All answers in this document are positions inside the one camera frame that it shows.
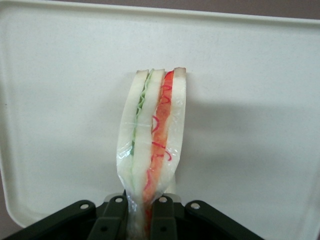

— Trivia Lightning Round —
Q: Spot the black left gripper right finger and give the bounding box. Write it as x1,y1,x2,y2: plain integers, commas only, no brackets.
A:
149,195,266,240

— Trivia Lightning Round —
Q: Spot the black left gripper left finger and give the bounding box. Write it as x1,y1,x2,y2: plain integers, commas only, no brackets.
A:
1,195,129,240

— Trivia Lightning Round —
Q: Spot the plastic-wrapped triangle sandwich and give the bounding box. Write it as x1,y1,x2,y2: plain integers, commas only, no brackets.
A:
115,66,188,240

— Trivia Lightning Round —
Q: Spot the cream plastic tray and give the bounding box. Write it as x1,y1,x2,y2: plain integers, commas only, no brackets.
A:
0,0,320,240

